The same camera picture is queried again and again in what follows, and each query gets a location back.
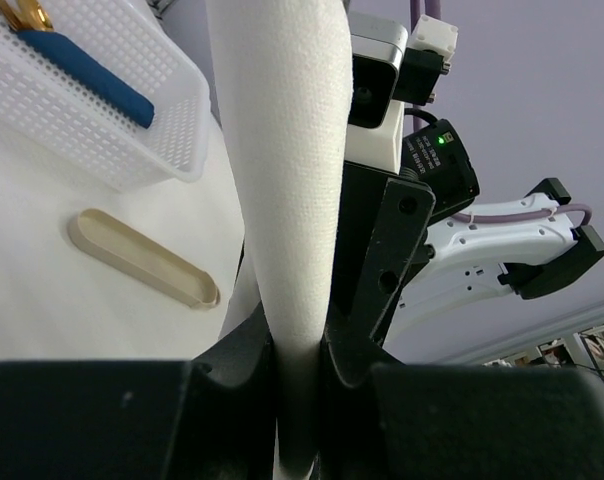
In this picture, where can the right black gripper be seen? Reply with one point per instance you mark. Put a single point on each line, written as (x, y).
(383, 221)

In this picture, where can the white plastic basket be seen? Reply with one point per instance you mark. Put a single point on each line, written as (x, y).
(42, 104)

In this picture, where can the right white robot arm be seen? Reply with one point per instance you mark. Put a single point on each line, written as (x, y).
(530, 247)

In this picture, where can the gold cutlery in roll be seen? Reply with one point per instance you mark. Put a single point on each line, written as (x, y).
(26, 15)

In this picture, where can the white paper napkin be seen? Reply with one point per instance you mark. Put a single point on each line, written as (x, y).
(283, 78)

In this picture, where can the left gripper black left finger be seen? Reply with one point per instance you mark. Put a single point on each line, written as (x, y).
(211, 417)

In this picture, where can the oval wooden cutlery tray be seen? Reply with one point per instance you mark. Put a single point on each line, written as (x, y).
(125, 249)

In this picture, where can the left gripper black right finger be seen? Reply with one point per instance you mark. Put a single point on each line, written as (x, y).
(382, 419)

